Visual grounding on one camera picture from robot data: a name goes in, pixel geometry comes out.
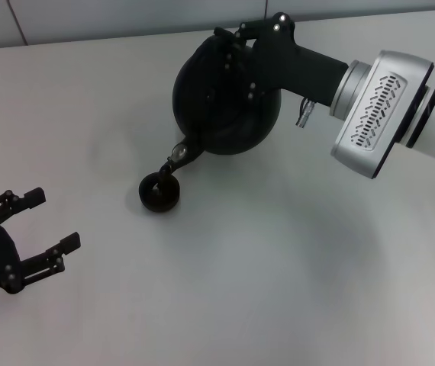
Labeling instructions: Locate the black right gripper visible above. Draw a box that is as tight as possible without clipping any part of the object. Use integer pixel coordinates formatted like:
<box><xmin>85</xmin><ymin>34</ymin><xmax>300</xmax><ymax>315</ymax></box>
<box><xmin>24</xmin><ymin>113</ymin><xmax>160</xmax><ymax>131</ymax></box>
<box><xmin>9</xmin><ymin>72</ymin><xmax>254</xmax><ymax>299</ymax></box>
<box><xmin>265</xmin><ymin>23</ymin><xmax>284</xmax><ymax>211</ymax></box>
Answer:
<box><xmin>214</xmin><ymin>11</ymin><xmax>350</xmax><ymax>106</ymax></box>

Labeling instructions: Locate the black round teapot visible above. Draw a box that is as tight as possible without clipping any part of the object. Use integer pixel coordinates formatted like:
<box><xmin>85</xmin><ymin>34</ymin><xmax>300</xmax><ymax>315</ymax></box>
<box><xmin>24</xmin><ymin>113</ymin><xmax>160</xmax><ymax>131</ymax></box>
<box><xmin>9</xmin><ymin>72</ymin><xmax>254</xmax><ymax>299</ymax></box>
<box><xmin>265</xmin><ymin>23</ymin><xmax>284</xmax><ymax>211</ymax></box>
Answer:
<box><xmin>158</xmin><ymin>33</ymin><xmax>283</xmax><ymax>181</ymax></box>

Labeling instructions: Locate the small black teacup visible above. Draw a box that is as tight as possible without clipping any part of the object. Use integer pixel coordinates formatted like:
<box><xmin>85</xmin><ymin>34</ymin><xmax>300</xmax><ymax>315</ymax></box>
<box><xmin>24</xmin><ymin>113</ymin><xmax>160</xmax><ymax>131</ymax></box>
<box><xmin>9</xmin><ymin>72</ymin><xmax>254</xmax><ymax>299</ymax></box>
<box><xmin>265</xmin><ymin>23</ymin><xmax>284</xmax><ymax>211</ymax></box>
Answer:
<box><xmin>137</xmin><ymin>172</ymin><xmax>182</xmax><ymax>213</ymax></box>

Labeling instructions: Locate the right gripper cable connector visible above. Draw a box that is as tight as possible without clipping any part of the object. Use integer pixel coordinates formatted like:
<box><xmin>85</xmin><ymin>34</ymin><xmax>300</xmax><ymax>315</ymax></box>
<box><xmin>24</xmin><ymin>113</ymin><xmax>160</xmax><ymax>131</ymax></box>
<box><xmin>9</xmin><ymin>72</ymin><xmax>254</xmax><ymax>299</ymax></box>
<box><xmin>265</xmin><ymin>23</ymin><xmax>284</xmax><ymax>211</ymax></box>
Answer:
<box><xmin>296</xmin><ymin>96</ymin><xmax>318</xmax><ymax>127</ymax></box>

